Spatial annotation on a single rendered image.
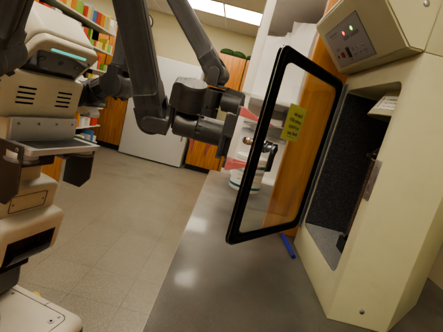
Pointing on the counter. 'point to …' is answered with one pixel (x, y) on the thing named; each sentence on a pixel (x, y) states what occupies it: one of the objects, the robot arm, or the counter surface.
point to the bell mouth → (385, 106)
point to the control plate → (350, 40)
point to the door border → (261, 135)
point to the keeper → (372, 180)
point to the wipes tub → (238, 171)
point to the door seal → (264, 140)
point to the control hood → (384, 28)
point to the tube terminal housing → (391, 199)
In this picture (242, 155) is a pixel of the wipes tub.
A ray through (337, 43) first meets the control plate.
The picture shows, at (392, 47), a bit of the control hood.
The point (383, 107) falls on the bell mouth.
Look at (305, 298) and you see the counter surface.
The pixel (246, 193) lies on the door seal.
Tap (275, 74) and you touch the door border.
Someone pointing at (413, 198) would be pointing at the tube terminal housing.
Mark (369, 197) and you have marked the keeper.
